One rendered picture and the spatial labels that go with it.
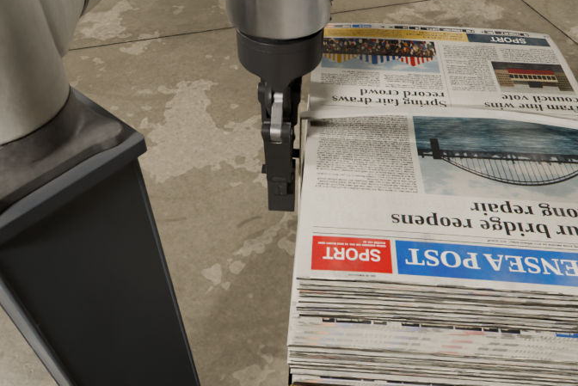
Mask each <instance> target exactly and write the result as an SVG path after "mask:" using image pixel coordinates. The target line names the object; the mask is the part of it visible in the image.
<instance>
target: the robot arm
mask: <svg viewBox="0 0 578 386"><path fill-rule="evenodd" d="M100 1H101V0H0V214H1V213H2V212H3V211H5V210H6V209H7V208H9V207H10V206H11V205H13V204H14V203H16V202H17V201H19V200H21V199H23V198H25V197H26V196H28V195H29V194H30V193H33V192H34V191H36V190H38V189H39V188H41V187H43V186H45V184H47V183H49V182H50V181H53V180H54V179H56V178H58V177H59V176H61V175H62V174H64V173H66V172H67V171H69V170H71V169H72V168H75V167H76V166H77V165H78V164H80V163H82V162H84V161H86V160H87V159H89V158H91V157H92V156H94V155H96V154H98V153H100V152H103V151H105V150H109V149H112V148H114V147H116V146H118V145H120V144H122V143H123V141H124V140H125V137H126V135H125V133H124V129H123V126H122V124H121V123H120V122H118V121H116V120H114V119H109V118H106V117H104V116H101V115H100V114H98V113H97V112H95V111H94V110H92V109H91V108H89V107H88V106H86V105H85V104H83V103H82V102H81V101H79V100H78V99H77V98H76V97H75V95H74V92H73V90H72V88H71V86H70V84H69V82H68V79H67V76H66V73H65V68H64V64H63V60H62V58H63V57H64V56H65V55H66V53H67V52H68V50H69V47H70V44H71V40H72V37H73V34H74V32H75V29H76V26H77V23H78V20H79V19H80V18H81V17H82V16H84V15H86V14H87V13H88V12H90V11H91V10H92V9H93V8H94V7H95V6H96V5H97V4H98V3H99V2H100ZM331 1H333V0H225V8H226V14H227V17H228V19H229V21H230V22H231V24H232V25H233V26H234V27H235V28H236V32H237V54H238V58H239V61H240V63H241V65H242V66H243V67H244V68H245V69H246V70H247V71H249V72H250V73H252V74H254V75H256V76H258V77H260V78H261V82H260V83H258V87H257V92H258V101H259V102H260V103H261V122H262V125H261V130H260V132H261V136H262V139H263V144H264V154H265V163H266V164H262V168H261V173H262V174H266V178H267V197H268V209H269V210H270V211H294V208H295V177H296V159H292V158H293V157H294V158H299V149H294V148H293V142H294V141H295V138H296V134H295V133H294V127H295V125H296V124H297V123H298V104H299V103H300V101H301V94H302V88H301V86H302V77H303V76H304V75H306V74H308V73H310V72H312V71H313V70H315V69H316V68H317V67H318V65H319V64H320V62H321V60H322V57H323V35H324V27H325V26H326V25H327V24H328V23H329V21H332V17H331V16H330V7H331V6H332V2H331Z"/></svg>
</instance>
